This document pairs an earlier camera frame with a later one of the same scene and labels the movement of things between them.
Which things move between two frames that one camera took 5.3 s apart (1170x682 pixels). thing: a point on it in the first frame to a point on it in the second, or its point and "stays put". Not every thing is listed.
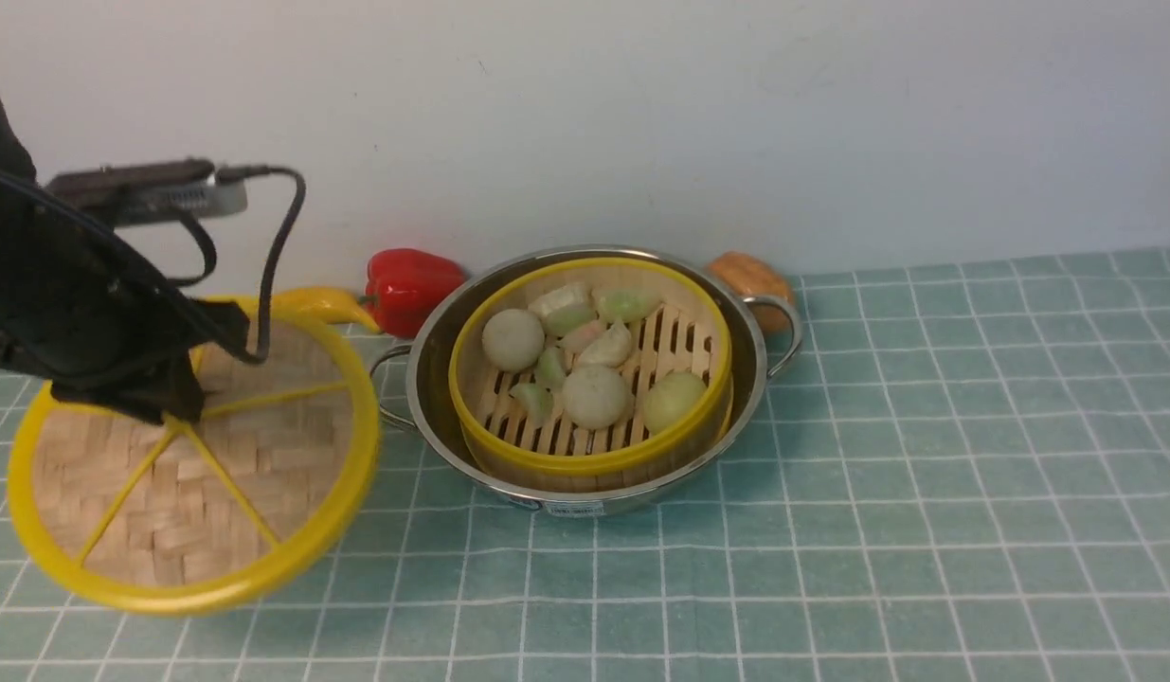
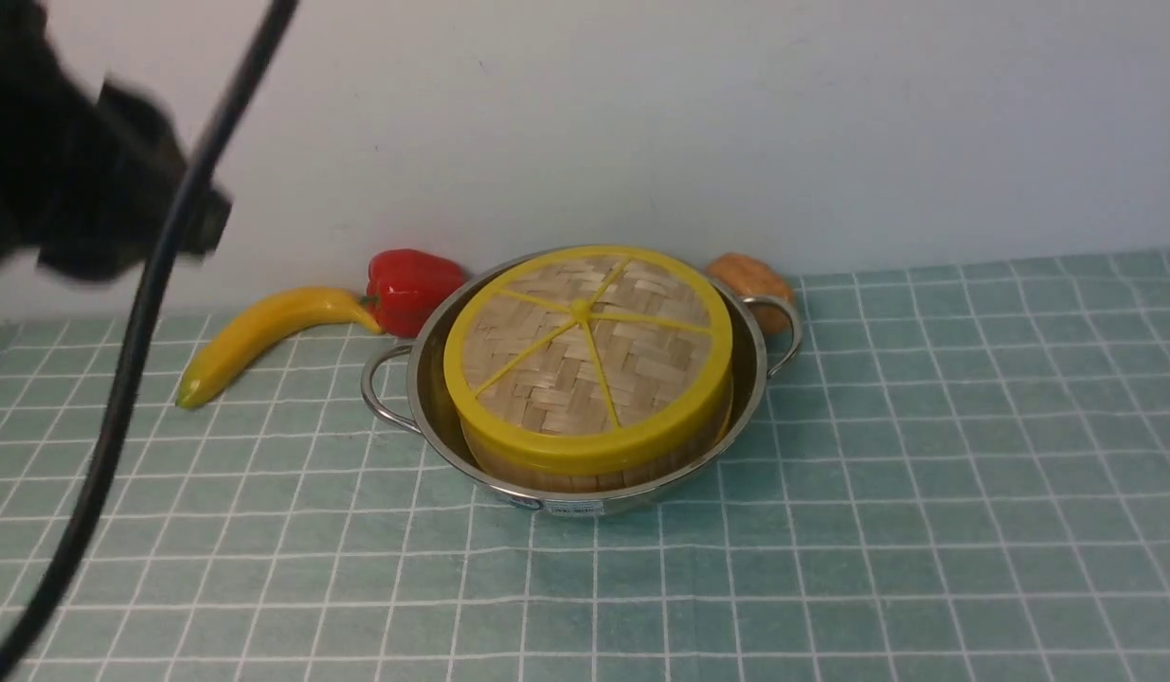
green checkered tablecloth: (979, 473) stays put
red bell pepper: (403, 286) stays put
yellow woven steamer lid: (165, 519) to (588, 360)
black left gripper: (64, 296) to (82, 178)
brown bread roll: (751, 277) stays put
